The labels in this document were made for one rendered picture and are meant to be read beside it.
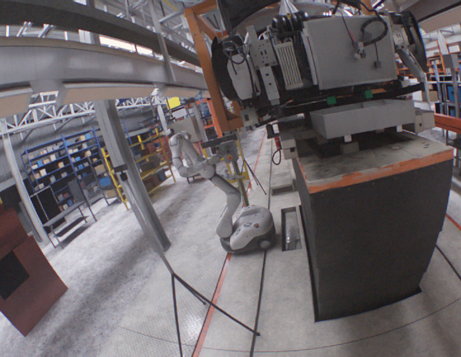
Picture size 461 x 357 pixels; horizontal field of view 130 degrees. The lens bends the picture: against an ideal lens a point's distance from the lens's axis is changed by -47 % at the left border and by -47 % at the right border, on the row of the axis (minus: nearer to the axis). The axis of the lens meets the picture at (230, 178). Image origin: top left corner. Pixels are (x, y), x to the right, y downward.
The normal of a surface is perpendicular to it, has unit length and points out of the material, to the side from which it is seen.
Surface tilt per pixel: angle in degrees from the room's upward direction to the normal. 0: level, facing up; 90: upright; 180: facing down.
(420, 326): 0
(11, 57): 90
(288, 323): 0
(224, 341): 0
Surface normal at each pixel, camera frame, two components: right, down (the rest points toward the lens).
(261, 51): -0.20, 0.36
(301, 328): -0.28, -0.91
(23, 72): 0.94, -0.20
